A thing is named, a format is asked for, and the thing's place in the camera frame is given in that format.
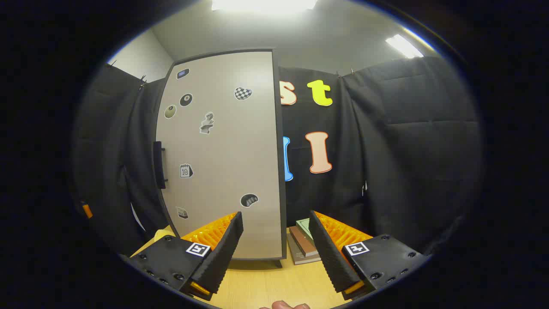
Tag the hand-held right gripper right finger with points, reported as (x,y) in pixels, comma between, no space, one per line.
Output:
(330,253)

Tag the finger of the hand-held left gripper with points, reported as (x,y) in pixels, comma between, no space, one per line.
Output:
(87,210)

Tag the grey-brown book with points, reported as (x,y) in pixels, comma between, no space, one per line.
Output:
(300,259)

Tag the black backdrop cloth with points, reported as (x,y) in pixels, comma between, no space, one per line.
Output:
(407,150)

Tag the ceiling light panel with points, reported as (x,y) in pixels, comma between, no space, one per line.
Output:
(263,4)
(403,45)

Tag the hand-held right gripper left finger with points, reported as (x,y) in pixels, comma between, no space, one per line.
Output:
(223,253)

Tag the beige cabinet door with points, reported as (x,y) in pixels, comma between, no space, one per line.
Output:
(231,150)

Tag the brown book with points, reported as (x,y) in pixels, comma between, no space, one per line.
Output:
(301,242)

